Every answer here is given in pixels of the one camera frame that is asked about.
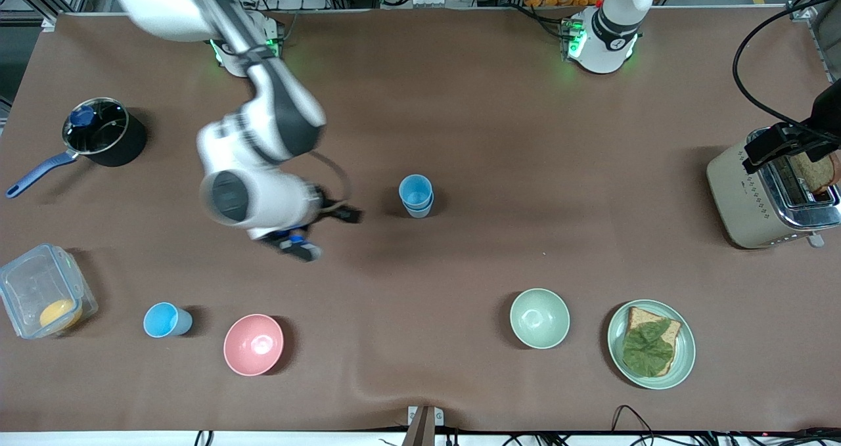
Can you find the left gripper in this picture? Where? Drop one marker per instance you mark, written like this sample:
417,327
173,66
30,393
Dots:
829,114

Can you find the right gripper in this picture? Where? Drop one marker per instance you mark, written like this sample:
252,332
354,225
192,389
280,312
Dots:
326,211

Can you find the blue cup with white filling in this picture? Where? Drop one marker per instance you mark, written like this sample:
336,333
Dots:
418,212

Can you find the plain blue plastic cup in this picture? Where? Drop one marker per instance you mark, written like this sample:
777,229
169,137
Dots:
415,188
164,321

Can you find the right white Franka arm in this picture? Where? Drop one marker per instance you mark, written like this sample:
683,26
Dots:
263,203

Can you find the left white Franka arm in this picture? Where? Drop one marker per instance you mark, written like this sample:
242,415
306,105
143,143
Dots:
608,32

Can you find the brown bread slice in toaster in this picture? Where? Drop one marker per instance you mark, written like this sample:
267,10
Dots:
818,177

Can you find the beige and chrome toaster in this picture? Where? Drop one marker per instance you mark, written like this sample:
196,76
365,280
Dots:
736,196

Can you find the pink bowl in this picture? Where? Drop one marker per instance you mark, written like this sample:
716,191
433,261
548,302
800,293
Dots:
253,344

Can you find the pale green bowl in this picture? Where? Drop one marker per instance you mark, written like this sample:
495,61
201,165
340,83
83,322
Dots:
540,318

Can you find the pale green round plate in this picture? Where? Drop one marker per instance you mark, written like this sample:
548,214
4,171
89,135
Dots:
686,347

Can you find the brown bread slice under lettuce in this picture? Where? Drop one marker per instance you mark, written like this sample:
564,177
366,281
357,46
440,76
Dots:
640,318

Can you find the white power strip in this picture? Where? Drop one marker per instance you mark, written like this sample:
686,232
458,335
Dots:
430,0

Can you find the green lettuce leaf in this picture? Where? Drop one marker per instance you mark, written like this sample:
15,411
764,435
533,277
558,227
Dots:
647,351

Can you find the glass lid with blue knob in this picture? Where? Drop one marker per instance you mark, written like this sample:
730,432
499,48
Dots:
82,115

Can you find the orange round fruit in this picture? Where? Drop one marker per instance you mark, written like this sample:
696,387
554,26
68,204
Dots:
59,313

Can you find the clear plastic storage container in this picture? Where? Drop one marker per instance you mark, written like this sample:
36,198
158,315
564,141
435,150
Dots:
26,282

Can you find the metal table edge bracket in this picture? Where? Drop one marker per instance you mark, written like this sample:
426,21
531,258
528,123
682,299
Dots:
424,423

